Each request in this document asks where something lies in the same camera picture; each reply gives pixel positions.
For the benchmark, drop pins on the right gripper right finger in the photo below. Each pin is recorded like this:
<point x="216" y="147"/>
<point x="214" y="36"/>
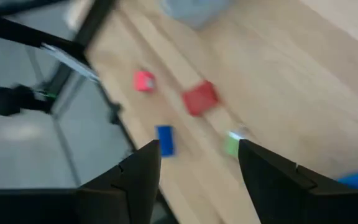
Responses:
<point x="275" y="193"/>

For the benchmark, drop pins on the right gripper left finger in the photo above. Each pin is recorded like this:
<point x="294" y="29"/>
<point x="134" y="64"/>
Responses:
<point x="135" y="186"/>

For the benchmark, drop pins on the green white USB charger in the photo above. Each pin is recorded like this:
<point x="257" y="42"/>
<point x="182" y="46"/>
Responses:
<point x="230" y="146"/>

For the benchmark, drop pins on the pink red plug charger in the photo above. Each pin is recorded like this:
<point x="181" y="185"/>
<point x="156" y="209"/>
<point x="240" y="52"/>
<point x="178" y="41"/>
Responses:
<point x="143" y="81"/>

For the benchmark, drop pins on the red square charger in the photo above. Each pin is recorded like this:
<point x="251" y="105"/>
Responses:
<point x="200" y="99"/>

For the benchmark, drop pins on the blue digital clock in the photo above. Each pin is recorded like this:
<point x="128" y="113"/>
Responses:
<point x="165" y="140"/>

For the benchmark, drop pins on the white strip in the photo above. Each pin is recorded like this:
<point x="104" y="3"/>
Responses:
<point x="70" y="62"/>

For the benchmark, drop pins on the white plastic bin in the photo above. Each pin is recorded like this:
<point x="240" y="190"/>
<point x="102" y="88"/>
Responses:
<point x="194" y="12"/>

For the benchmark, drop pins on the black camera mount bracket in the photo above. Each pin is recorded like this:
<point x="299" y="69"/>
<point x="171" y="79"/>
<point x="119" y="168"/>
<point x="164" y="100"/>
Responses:
<point x="8" y="99"/>

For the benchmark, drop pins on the black aluminium table frame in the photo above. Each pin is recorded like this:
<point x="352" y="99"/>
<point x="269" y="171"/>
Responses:
<point x="96" y="18"/>

